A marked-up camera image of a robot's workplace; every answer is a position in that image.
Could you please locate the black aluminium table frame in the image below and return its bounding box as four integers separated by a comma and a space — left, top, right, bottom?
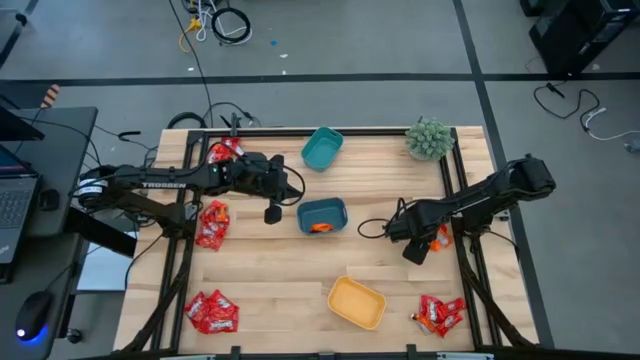
119, 127, 539, 360

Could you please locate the yellow plastic bin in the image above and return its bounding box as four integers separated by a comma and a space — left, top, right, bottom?
326, 275, 388, 332

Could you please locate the black laptop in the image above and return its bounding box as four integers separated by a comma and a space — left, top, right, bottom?
0, 143, 42, 284

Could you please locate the coiled black cable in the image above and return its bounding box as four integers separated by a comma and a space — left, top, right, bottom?
210, 6, 252, 46

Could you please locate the red Skittles candy pack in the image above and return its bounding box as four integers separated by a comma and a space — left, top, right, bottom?
418, 293, 445, 324
197, 219, 230, 240
207, 288, 240, 316
202, 199, 231, 224
206, 144, 234, 166
198, 313, 240, 335
219, 137, 246, 159
183, 291, 211, 324

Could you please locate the long white cable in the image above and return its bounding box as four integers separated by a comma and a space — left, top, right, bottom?
581, 106, 640, 143

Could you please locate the black desk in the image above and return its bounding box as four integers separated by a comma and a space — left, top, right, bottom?
0, 106, 99, 360

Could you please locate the yellow cable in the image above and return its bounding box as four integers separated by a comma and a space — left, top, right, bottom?
178, 17, 204, 54

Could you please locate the green artificial potted plant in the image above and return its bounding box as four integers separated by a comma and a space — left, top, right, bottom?
404, 116, 456, 162

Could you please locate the white cable bundle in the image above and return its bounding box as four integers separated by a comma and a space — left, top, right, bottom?
195, 0, 254, 46

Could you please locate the small black box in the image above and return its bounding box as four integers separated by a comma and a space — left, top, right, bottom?
39, 188, 61, 211

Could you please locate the light teal plastic bin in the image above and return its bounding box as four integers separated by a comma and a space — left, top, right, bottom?
300, 125, 345, 174

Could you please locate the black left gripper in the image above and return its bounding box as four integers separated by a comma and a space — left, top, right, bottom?
232, 152, 304, 205

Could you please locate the black computer mouse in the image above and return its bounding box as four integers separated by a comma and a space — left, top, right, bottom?
14, 289, 55, 342

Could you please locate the black equipment case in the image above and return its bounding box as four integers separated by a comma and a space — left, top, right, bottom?
519, 0, 640, 76

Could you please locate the orange black striped marker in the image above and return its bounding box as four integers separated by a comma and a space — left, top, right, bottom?
40, 83, 61, 110

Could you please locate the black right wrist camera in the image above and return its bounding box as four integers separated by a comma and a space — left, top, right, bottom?
402, 239, 431, 266

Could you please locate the dark teal plastic bin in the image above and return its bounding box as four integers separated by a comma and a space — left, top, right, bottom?
295, 197, 350, 236

